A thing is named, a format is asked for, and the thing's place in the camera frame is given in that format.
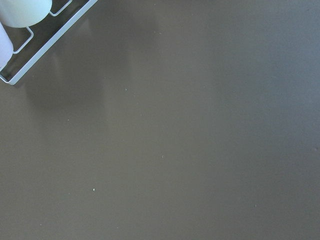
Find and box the lilac cup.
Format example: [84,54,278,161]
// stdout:
[0,24,14,68]

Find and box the white mug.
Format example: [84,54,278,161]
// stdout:
[0,0,53,28]

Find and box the white wire dish rack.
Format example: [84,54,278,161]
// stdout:
[0,0,96,85]

